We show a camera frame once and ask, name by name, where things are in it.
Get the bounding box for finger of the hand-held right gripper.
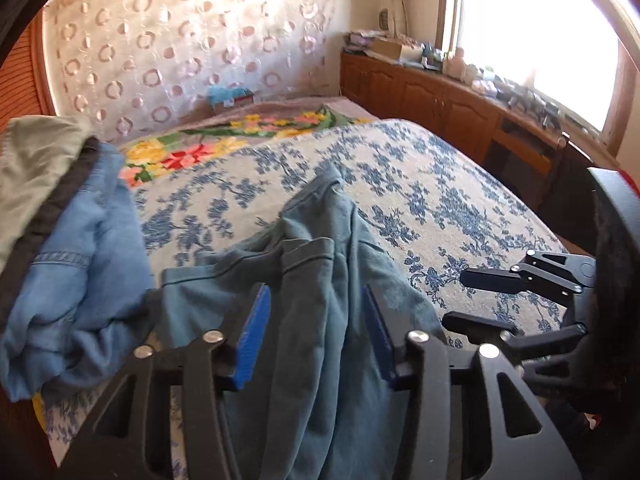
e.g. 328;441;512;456
460;251;598;296
442;311;588;361

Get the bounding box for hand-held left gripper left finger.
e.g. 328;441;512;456
60;284;273;480

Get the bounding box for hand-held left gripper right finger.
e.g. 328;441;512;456
362;285;583;480

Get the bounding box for teal pants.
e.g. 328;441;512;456
160;162;448;480

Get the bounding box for blue floral blanket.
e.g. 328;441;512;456
40;119;571;480

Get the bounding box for light blue denim garment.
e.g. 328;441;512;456
0;142;153;403

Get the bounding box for colourful flower blanket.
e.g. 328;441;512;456
117;97;381;188

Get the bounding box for wooden sideboard cabinet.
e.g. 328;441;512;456
340;50;621;241

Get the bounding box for yellow cloth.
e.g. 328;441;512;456
31;392;48;433

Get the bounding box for small cardboard box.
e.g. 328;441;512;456
210;95;256;113

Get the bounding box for blue cloth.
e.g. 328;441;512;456
207;85;253;103

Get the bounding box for open cardboard box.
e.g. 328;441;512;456
372;40;418;61

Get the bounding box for window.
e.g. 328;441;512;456
435;0;640;146

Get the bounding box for grey-green folded garment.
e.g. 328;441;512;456
0;115;96;271

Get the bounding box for circle-patterned sheer curtain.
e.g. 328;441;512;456
42;0;338;133

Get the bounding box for wooden slatted wardrobe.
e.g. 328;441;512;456
0;20;56;126

